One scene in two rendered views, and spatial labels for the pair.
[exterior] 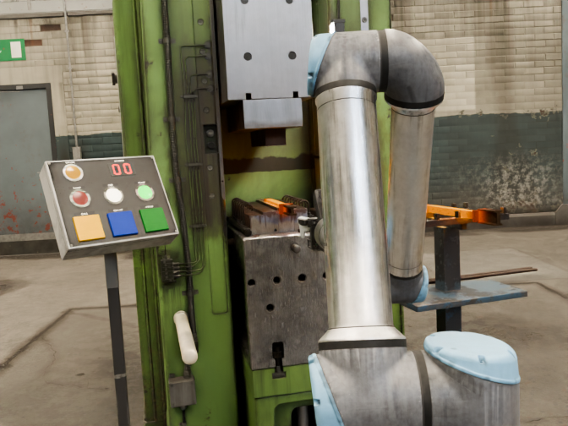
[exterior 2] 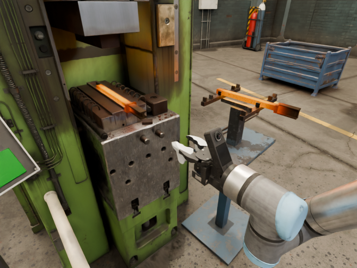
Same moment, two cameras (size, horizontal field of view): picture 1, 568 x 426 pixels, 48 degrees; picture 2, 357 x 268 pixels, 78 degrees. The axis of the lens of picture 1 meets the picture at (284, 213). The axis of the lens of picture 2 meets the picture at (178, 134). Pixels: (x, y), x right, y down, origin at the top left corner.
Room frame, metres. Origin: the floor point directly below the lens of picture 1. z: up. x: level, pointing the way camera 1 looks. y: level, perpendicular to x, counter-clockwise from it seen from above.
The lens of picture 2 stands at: (1.31, 0.20, 1.36)
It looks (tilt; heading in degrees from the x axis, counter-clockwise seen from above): 31 degrees down; 333
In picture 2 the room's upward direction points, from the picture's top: straight up
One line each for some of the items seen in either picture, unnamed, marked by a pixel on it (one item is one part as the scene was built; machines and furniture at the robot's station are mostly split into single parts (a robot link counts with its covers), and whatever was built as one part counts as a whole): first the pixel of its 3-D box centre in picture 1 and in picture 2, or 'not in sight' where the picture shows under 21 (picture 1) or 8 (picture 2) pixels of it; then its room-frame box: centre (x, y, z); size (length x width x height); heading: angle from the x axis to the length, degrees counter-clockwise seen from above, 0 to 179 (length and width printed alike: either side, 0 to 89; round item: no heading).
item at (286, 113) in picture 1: (261, 117); (88, 15); (2.33, 0.06, 1.32); 0.42 x 0.20 x 0.10; 12
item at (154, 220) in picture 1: (153, 220); (1, 168); (1.89, 0.39, 1.01); 0.07 x 0.05 x 0.07; 127
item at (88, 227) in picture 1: (88, 228); not in sight; (1.77, 0.55, 1.01); 0.07 x 0.05 x 0.07; 127
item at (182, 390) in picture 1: (182, 390); (64, 236); (2.17, 0.39, 0.36); 0.09 x 0.07 x 0.12; 102
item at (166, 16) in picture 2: not in sight; (166, 25); (2.32, -0.26, 1.27); 0.09 x 0.02 x 0.17; 102
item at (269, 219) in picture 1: (267, 214); (104, 101); (2.33, 0.06, 0.96); 0.42 x 0.20 x 0.09; 12
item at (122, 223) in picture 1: (122, 224); not in sight; (1.83, 0.47, 1.01); 0.07 x 0.05 x 0.07; 127
